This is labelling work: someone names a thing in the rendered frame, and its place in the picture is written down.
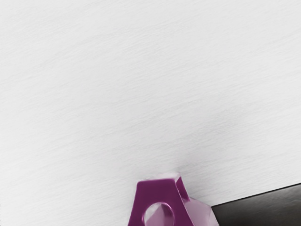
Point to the magenta faceted mug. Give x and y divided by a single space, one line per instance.
155 193

